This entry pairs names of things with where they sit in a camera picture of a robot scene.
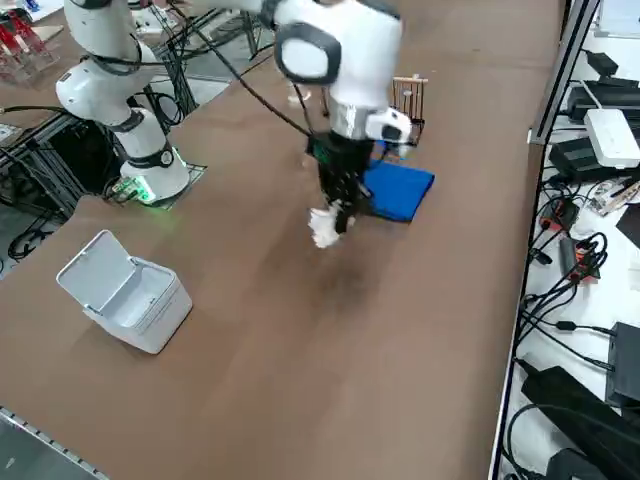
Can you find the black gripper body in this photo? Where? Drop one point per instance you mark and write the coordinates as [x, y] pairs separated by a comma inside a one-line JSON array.
[[342, 152]]

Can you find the white tissue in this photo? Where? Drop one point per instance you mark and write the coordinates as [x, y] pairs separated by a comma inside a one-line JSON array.
[[324, 227]]

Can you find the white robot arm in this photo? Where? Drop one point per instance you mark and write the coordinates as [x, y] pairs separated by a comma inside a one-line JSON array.
[[360, 60]]

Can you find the white trash bin with lid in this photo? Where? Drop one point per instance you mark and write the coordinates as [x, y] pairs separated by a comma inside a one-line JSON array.
[[145, 312]]

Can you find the folded blue cloth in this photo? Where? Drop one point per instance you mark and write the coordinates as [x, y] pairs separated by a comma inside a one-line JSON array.
[[400, 192]]

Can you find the clear bottle with white cap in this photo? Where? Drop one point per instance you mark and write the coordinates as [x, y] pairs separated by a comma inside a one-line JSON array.
[[299, 98]]

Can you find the black orange connector block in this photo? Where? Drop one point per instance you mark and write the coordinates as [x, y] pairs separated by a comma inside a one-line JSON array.
[[582, 262], [562, 215]]

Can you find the black power adapter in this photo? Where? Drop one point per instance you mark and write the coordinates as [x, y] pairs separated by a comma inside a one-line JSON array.
[[572, 157]]

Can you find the white router box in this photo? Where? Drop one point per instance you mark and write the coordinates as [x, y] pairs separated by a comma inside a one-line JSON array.
[[612, 137]]

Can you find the flat black device box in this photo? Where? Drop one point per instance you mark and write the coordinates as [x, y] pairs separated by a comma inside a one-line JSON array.
[[607, 95]]

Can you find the small black power brick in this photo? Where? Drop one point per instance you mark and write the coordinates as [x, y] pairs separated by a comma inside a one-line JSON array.
[[602, 61]]

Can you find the black bag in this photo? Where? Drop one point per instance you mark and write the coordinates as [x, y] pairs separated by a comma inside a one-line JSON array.
[[580, 415]]

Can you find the tall black box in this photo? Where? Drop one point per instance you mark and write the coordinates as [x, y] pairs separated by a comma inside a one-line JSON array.
[[625, 362]]

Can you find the red clear acrylic rack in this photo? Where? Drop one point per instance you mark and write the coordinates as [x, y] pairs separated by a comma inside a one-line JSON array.
[[22, 55]]

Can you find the aluminium frame post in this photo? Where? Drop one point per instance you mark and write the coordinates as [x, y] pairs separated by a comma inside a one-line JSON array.
[[562, 75]]

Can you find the black metal frame stand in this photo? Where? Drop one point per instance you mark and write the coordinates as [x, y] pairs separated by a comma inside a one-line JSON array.
[[55, 165]]

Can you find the aluminium table edge rail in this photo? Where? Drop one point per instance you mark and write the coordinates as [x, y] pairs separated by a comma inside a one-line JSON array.
[[45, 440]]

